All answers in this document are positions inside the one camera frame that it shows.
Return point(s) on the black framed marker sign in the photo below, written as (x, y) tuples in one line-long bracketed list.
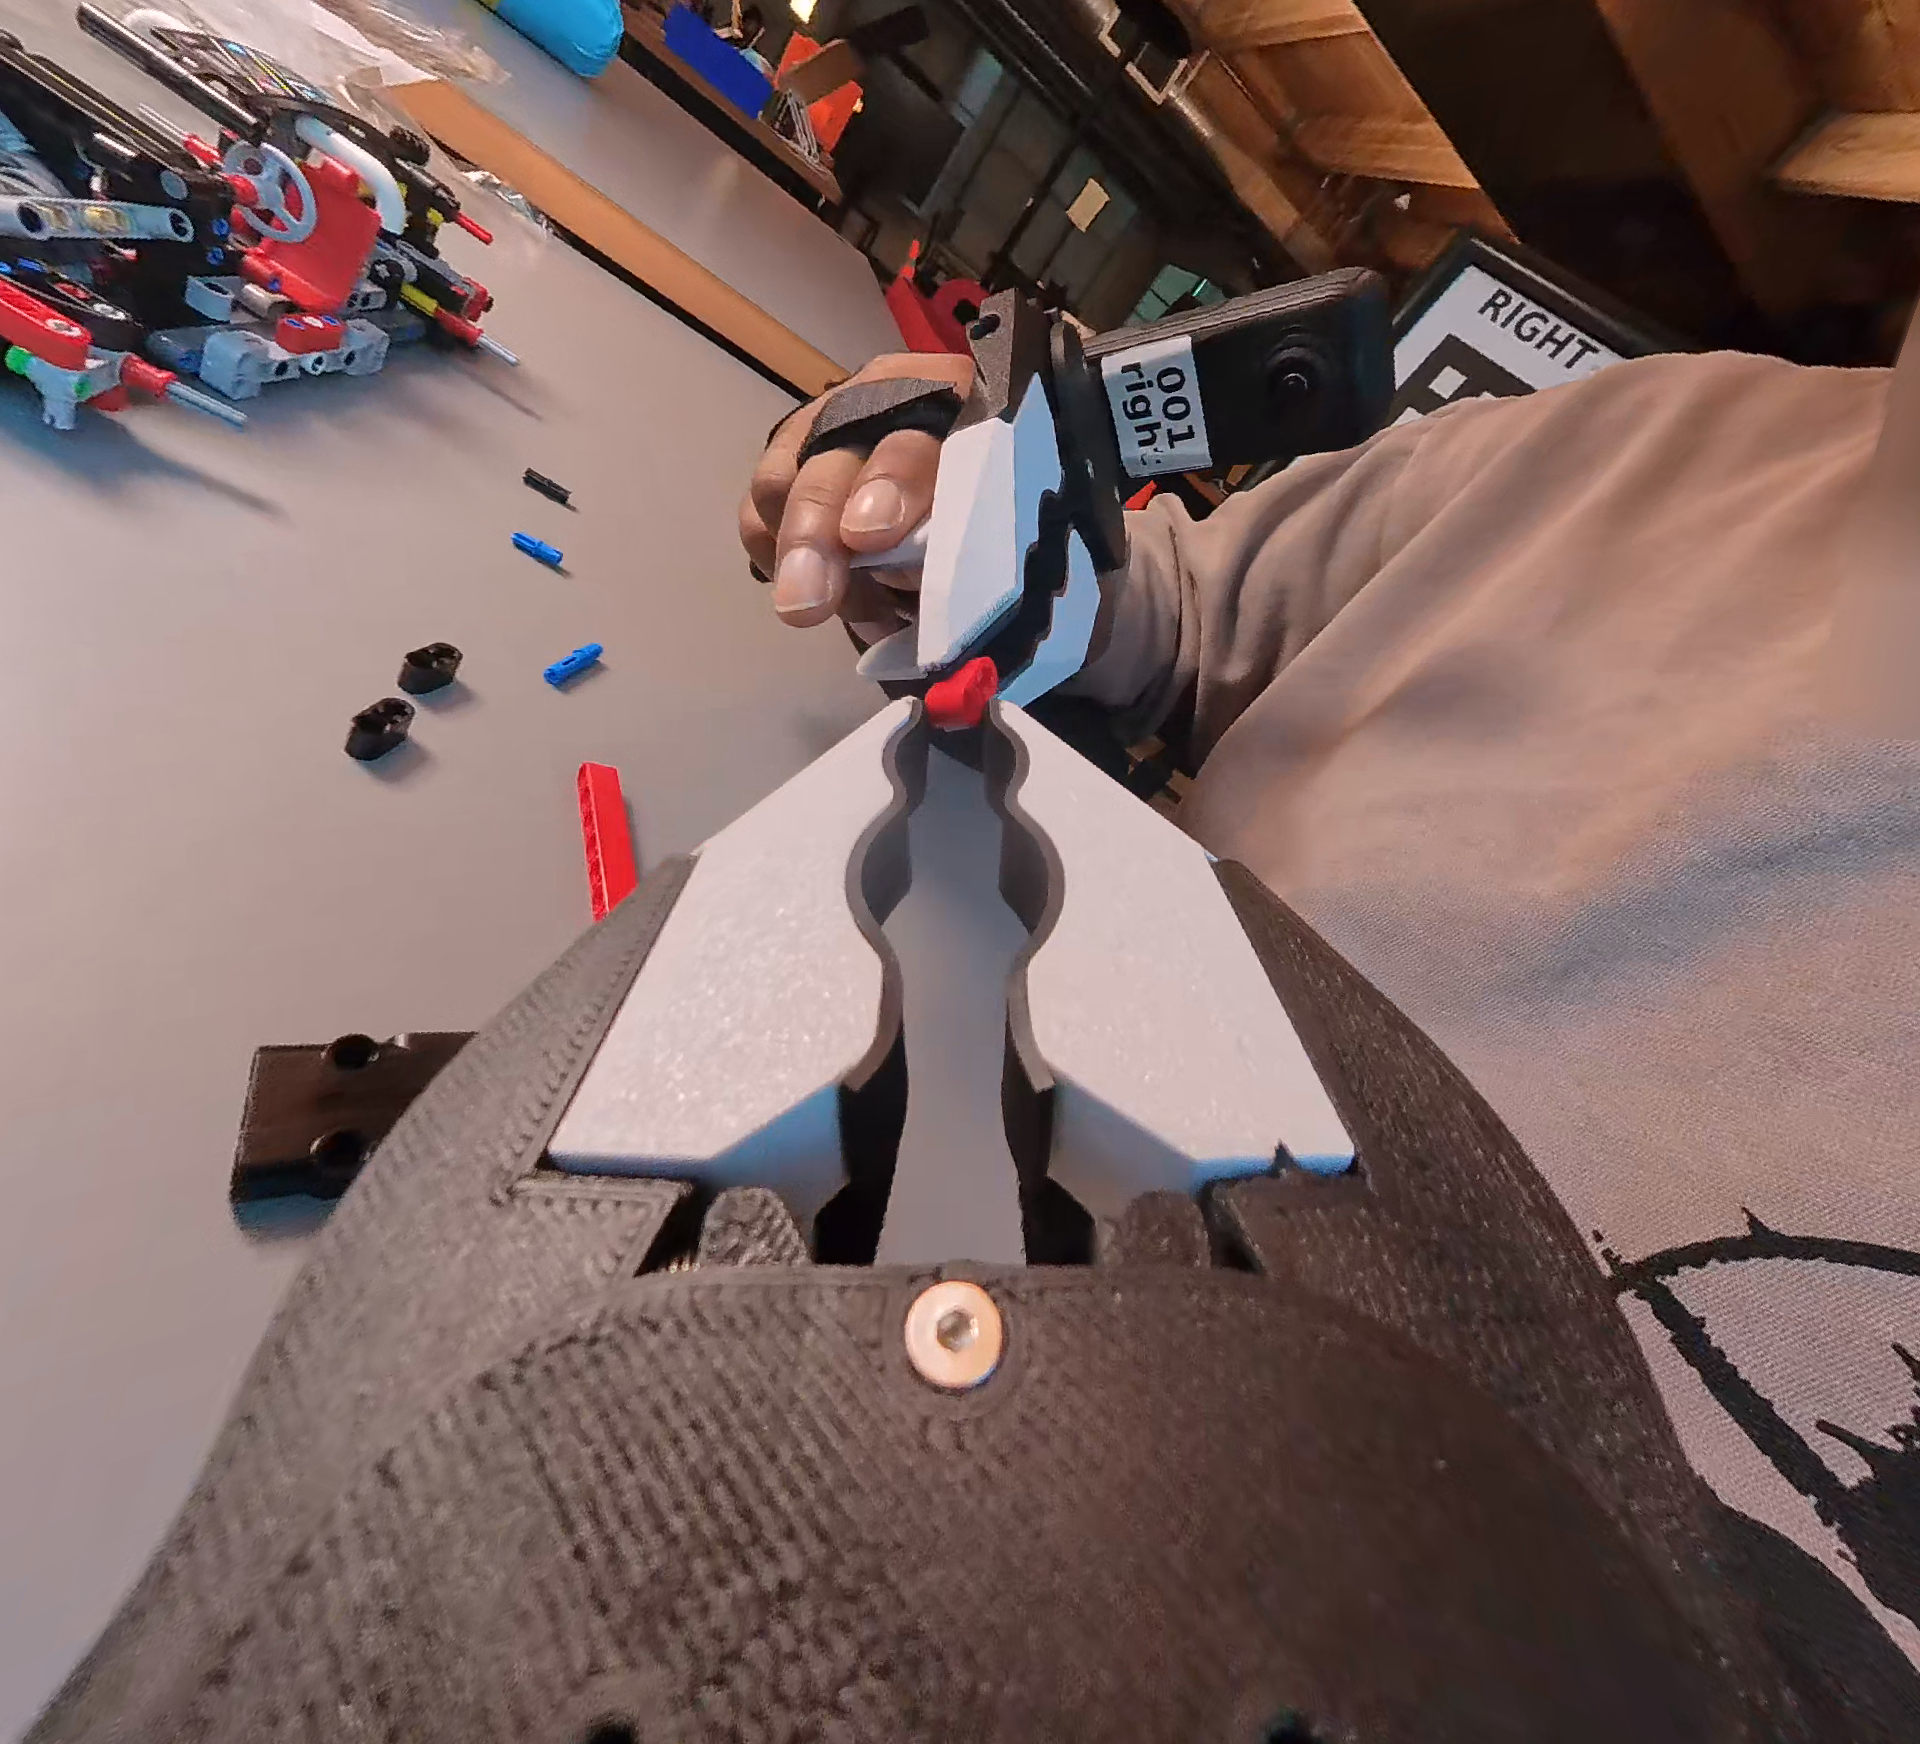
[(1500, 335)]

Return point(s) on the red lego connector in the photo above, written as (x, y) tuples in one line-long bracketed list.
[(960, 692)]

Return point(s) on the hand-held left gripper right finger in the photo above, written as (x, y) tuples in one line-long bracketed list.
[(1170, 1026)]

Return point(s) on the black lego pin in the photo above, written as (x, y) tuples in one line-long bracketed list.
[(547, 484)]

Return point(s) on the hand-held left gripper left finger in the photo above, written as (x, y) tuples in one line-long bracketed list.
[(736, 1011)]

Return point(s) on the blue crate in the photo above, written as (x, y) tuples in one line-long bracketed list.
[(720, 58)]

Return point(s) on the blue lego pin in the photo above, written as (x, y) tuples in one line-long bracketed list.
[(537, 549), (572, 664)]

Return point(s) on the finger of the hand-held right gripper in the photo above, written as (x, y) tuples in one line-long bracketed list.
[(1080, 620), (974, 543)]

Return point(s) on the person's right forearm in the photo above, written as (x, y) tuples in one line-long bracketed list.
[(1425, 543)]

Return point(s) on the long red lego beam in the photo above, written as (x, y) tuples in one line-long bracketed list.
[(605, 846)]

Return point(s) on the partly built lego car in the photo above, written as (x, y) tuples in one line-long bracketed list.
[(226, 227)]

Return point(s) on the black lego panel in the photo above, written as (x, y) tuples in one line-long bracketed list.
[(337, 1114)]

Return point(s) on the black lego link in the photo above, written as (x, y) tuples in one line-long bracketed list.
[(432, 667), (379, 729)]

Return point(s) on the person's right hand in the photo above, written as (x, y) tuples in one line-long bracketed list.
[(795, 514)]

